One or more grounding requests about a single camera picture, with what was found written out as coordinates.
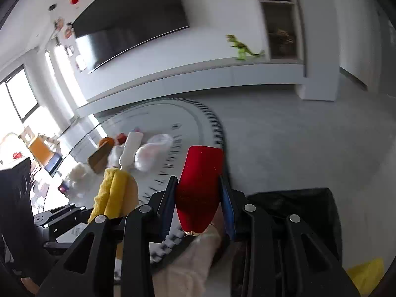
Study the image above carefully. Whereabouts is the white shelf unit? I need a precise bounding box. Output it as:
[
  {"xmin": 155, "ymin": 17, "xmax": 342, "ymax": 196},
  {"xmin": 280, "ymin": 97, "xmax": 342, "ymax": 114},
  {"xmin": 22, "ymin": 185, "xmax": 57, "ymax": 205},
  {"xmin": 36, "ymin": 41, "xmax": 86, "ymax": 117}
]
[{"xmin": 254, "ymin": 0, "xmax": 305, "ymax": 64}]

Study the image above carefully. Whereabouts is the dried plant decoration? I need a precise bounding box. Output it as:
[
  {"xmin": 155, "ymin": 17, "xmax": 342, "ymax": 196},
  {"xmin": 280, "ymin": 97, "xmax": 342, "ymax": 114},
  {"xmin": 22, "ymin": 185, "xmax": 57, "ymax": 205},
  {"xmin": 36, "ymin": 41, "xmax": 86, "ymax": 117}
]
[{"xmin": 269, "ymin": 28, "xmax": 294, "ymax": 53}]

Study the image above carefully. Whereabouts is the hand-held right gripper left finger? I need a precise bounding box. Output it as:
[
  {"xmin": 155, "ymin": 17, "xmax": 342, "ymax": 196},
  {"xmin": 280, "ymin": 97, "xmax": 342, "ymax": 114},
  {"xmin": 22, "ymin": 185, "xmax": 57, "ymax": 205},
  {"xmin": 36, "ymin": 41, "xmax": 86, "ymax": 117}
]
[{"xmin": 39, "ymin": 176, "xmax": 179, "ymax": 297}]

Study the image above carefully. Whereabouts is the black television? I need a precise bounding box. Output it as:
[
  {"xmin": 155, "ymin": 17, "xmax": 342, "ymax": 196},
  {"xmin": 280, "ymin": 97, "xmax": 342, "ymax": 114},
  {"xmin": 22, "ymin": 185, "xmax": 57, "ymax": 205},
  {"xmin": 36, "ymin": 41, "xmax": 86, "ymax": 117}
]
[{"xmin": 72, "ymin": 0, "xmax": 190, "ymax": 74}]

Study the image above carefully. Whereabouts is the beige cloth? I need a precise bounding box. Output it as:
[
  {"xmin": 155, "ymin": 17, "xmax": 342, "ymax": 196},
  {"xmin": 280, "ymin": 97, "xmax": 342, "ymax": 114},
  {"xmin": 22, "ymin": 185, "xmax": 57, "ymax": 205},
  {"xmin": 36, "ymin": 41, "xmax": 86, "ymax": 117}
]
[{"xmin": 153, "ymin": 220, "xmax": 222, "ymax": 297}]

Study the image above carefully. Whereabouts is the window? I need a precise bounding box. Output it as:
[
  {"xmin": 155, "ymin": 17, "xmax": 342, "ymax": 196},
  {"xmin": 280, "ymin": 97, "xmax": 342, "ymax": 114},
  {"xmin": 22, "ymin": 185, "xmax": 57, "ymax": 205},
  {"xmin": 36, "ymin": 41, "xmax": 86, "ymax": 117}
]
[{"xmin": 0, "ymin": 65, "xmax": 39, "ymax": 121}]

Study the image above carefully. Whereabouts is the white plastic bottle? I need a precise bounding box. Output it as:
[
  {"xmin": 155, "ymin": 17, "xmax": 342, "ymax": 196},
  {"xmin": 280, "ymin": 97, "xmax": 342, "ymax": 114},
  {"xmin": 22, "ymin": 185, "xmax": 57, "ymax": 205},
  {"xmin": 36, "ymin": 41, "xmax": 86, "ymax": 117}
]
[{"xmin": 119, "ymin": 131, "xmax": 143, "ymax": 171}]

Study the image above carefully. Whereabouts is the brown cardboard piece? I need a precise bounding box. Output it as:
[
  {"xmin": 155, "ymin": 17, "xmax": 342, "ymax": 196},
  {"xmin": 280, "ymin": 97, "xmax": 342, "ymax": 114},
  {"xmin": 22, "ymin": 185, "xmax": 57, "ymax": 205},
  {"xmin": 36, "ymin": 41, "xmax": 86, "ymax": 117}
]
[{"xmin": 87, "ymin": 144, "xmax": 113, "ymax": 174}]

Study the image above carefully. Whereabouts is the green toy dinosaur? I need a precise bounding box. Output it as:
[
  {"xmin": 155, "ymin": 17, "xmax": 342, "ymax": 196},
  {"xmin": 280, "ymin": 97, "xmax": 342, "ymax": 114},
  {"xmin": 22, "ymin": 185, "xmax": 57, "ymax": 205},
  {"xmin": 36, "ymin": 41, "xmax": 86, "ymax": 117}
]
[{"xmin": 226, "ymin": 34, "xmax": 266, "ymax": 62}]

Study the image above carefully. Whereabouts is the round white printed rug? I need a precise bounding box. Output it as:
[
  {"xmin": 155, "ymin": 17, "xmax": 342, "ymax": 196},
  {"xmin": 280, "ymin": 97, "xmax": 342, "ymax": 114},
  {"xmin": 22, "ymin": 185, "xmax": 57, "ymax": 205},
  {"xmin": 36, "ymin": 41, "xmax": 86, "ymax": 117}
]
[{"xmin": 40, "ymin": 97, "xmax": 229, "ymax": 285}]

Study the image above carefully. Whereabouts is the orange wooden chair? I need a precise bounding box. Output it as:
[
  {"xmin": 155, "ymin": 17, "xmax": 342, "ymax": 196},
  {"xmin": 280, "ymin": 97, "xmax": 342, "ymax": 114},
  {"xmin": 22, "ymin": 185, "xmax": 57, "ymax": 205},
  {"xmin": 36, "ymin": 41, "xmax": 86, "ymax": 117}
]
[{"xmin": 20, "ymin": 127, "xmax": 62, "ymax": 174}]

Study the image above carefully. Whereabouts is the yellow plastic bag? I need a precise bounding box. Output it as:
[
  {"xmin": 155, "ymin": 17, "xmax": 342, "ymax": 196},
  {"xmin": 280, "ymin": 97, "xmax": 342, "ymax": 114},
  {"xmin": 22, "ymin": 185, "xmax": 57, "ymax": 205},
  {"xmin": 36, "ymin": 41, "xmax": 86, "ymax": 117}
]
[{"xmin": 346, "ymin": 257, "xmax": 386, "ymax": 296}]

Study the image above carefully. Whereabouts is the yellow sponge cloth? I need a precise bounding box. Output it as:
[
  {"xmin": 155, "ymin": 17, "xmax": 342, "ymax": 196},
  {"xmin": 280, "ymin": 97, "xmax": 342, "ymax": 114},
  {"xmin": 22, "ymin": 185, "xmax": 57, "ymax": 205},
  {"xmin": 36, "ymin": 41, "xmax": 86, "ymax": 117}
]
[{"xmin": 87, "ymin": 167, "xmax": 139, "ymax": 223}]

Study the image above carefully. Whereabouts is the white plastic bag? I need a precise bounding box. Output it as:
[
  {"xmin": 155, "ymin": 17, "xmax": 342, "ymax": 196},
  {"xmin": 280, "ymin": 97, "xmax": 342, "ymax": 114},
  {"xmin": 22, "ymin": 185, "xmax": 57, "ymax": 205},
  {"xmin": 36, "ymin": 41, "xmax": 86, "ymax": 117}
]
[{"xmin": 134, "ymin": 134, "xmax": 174, "ymax": 171}]

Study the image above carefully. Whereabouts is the red cup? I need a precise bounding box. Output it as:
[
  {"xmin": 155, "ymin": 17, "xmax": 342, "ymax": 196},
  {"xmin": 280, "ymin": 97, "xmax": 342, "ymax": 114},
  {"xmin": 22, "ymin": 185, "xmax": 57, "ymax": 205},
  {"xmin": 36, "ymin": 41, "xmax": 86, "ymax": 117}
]
[{"xmin": 175, "ymin": 145, "xmax": 224, "ymax": 234}]

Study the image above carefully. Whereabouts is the white low cabinet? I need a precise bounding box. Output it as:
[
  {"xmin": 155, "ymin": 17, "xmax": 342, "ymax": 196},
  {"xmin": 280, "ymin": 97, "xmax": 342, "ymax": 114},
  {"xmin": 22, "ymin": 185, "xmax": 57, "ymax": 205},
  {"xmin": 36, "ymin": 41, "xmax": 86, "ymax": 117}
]
[{"xmin": 77, "ymin": 57, "xmax": 307, "ymax": 118}]

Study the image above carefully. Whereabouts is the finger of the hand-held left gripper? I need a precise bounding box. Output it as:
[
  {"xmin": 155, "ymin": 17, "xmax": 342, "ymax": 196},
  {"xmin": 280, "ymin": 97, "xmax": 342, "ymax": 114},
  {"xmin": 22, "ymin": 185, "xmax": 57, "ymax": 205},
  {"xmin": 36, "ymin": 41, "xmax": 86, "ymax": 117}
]
[
  {"xmin": 43, "ymin": 226, "xmax": 84, "ymax": 249},
  {"xmin": 33, "ymin": 203, "xmax": 90, "ymax": 228}
]

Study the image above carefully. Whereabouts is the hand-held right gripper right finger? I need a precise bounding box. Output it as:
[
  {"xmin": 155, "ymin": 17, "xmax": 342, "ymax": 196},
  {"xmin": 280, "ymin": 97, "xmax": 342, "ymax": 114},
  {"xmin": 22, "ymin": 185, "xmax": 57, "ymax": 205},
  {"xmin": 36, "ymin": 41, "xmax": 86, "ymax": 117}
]
[{"xmin": 219, "ymin": 175, "xmax": 361, "ymax": 297}]

